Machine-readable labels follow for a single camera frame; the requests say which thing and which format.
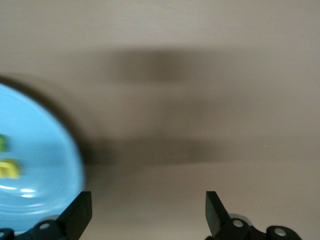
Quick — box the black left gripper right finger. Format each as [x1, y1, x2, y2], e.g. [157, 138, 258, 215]
[205, 190, 302, 240]

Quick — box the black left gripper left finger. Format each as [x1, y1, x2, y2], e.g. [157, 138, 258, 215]
[0, 190, 93, 240]

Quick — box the yellow foam letter u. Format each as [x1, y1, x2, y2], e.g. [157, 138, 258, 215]
[0, 157, 22, 180]

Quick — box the green foam letter u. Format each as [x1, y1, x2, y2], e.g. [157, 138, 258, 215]
[0, 134, 10, 153]

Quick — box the blue plate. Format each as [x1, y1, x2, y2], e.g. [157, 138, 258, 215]
[0, 82, 85, 234]

